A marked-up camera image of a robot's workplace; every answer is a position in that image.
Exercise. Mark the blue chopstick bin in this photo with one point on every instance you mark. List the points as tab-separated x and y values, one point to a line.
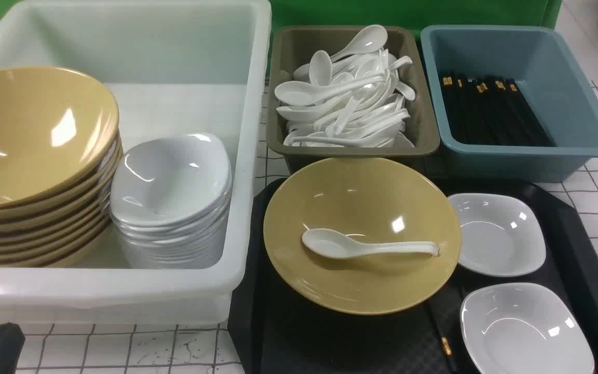
543	66

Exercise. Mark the olive brown spoon bin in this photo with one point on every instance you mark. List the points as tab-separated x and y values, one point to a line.
295	45

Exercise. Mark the green backdrop cloth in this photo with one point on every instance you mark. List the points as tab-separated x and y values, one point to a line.
415	15

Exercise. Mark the bundle of black chopsticks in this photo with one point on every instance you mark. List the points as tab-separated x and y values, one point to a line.
490	110

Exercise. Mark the pile of white spoons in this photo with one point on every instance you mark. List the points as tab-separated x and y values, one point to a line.
353	98

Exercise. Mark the stack of white dishes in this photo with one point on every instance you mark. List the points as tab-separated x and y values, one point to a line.
170	200

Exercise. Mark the white soup spoon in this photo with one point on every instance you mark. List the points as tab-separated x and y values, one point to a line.
336	245

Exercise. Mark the stack of yellow bowls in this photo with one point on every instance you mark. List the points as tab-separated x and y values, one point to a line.
59	149

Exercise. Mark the large white plastic bin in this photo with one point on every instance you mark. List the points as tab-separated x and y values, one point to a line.
174	66

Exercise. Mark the black chopstick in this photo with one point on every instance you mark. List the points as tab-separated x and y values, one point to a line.
443	341

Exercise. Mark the yellow noodle bowl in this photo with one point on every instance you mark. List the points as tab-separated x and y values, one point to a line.
371	200

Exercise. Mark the black serving tray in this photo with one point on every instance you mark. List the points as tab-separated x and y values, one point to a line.
276	330

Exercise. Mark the white square dish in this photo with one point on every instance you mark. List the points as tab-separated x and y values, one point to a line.
523	328
501	235

